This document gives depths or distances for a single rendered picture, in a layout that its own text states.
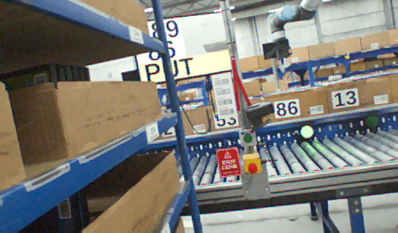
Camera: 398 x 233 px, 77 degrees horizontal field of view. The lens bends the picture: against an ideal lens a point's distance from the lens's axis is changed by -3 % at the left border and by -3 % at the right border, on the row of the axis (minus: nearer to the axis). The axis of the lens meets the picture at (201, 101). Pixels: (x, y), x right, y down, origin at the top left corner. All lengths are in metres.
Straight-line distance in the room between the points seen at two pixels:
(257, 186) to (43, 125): 0.98
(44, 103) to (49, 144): 0.05
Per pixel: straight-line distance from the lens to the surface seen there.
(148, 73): 1.19
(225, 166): 1.18
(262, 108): 1.07
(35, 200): 0.28
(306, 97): 1.78
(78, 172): 0.32
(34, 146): 0.40
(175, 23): 1.25
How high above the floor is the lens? 1.20
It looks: 3 degrees down
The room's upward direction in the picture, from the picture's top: 10 degrees counter-clockwise
